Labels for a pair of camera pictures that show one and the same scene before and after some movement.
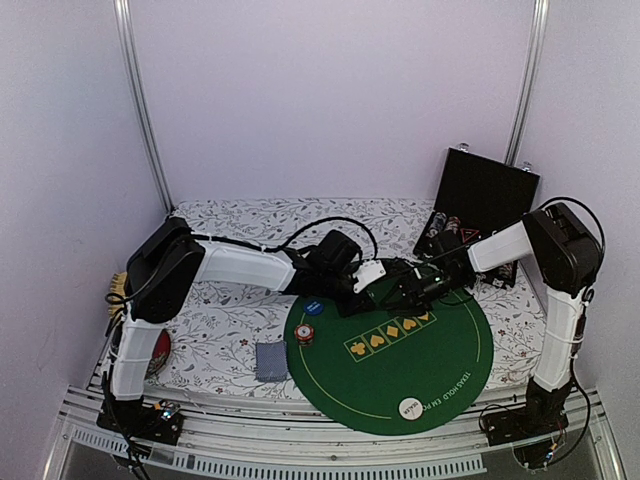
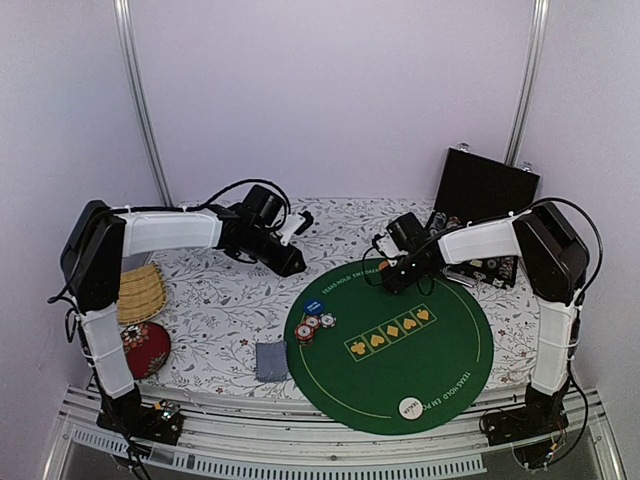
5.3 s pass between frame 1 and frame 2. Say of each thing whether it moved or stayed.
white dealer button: stayed
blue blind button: stayed
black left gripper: moved
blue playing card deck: stayed
